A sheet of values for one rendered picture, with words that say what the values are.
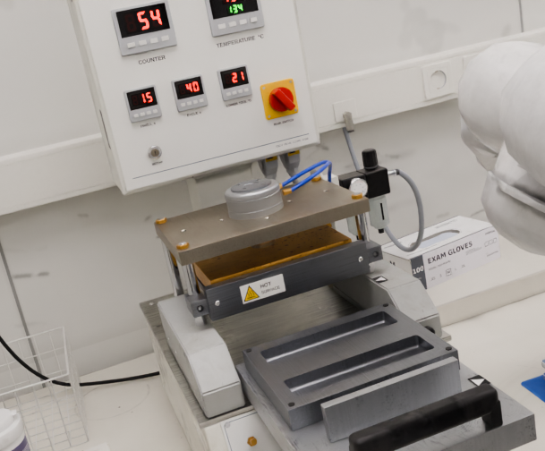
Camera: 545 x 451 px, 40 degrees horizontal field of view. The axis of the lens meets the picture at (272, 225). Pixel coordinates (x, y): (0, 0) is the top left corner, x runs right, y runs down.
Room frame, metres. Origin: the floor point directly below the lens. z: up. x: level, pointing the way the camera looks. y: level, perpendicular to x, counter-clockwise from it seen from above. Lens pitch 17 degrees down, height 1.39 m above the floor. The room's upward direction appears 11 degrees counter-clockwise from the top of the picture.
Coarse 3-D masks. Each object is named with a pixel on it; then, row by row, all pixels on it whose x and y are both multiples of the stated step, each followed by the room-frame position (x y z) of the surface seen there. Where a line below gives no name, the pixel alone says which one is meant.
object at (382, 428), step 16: (448, 400) 0.61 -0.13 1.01; (464, 400) 0.60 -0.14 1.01; (480, 400) 0.60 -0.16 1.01; (496, 400) 0.61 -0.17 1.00; (400, 416) 0.60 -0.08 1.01; (416, 416) 0.59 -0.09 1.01; (432, 416) 0.59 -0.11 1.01; (448, 416) 0.60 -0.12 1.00; (464, 416) 0.60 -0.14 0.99; (480, 416) 0.60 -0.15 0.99; (496, 416) 0.61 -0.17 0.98; (368, 432) 0.58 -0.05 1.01; (384, 432) 0.58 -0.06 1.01; (400, 432) 0.58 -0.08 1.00; (416, 432) 0.59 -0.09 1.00; (432, 432) 0.59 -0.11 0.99; (352, 448) 0.58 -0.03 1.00; (368, 448) 0.57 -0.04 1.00; (384, 448) 0.58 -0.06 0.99
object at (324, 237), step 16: (272, 240) 1.02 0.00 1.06; (288, 240) 1.02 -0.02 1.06; (304, 240) 1.01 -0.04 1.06; (320, 240) 0.99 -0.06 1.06; (336, 240) 0.98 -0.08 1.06; (224, 256) 1.01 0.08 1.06; (240, 256) 0.99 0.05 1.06; (256, 256) 0.98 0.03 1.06; (272, 256) 0.96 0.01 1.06; (288, 256) 0.95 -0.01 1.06; (208, 272) 0.95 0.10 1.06; (224, 272) 0.94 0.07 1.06; (240, 272) 0.93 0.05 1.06
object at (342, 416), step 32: (256, 384) 0.78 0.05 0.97; (384, 384) 0.66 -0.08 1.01; (416, 384) 0.66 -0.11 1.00; (448, 384) 0.67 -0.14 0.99; (352, 416) 0.64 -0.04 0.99; (384, 416) 0.65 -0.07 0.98; (512, 416) 0.62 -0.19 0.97; (288, 448) 0.66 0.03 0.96; (320, 448) 0.63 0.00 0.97; (416, 448) 0.60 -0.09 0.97; (448, 448) 0.59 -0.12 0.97; (480, 448) 0.60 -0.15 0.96; (512, 448) 0.61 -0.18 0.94
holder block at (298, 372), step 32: (352, 320) 0.85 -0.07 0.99; (384, 320) 0.86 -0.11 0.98; (256, 352) 0.82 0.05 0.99; (288, 352) 0.83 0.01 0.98; (320, 352) 0.78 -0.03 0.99; (352, 352) 0.77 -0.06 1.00; (384, 352) 0.77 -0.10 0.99; (416, 352) 0.77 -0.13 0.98; (448, 352) 0.72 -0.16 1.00; (288, 384) 0.74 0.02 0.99; (320, 384) 0.74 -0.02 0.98; (352, 384) 0.70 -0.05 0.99; (288, 416) 0.67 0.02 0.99; (320, 416) 0.68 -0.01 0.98
